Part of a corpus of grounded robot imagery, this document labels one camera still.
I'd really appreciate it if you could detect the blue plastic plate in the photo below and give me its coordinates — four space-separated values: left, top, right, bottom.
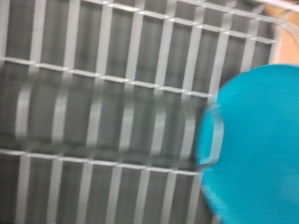
194 63 299 224

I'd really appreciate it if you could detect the metal wire dish rack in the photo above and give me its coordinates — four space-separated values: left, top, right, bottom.
0 0 299 224

